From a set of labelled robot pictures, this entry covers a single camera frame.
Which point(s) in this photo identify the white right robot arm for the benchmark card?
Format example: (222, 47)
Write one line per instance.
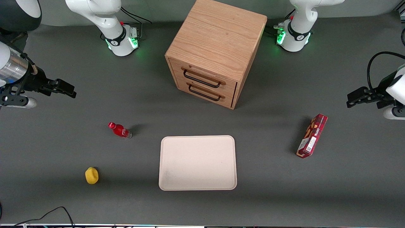
(95, 12)

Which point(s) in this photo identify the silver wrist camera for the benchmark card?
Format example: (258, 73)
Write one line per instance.
(22, 102)
(392, 113)

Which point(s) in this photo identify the wooden drawer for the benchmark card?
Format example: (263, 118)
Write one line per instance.
(227, 85)
(226, 99)

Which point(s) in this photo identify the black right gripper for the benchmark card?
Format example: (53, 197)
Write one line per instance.
(34, 83)

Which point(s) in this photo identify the yellow lemon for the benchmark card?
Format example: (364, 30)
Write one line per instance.
(91, 175)

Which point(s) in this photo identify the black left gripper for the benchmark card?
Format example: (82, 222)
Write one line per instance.
(380, 94)

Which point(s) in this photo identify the red drink bottle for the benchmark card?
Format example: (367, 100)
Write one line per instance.
(120, 130)

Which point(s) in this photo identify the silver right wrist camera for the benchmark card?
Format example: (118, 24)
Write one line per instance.
(22, 102)

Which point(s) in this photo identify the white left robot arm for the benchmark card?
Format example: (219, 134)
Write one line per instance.
(300, 19)

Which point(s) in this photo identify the cream plastic tray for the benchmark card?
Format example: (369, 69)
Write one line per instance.
(197, 163)

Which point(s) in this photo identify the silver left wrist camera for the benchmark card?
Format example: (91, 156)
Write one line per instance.
(392, 113)

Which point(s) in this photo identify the red snack box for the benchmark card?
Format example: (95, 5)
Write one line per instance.
(312, 136)

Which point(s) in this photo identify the wooden drawer cabinet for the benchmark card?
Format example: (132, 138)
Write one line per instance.
(218, 34)

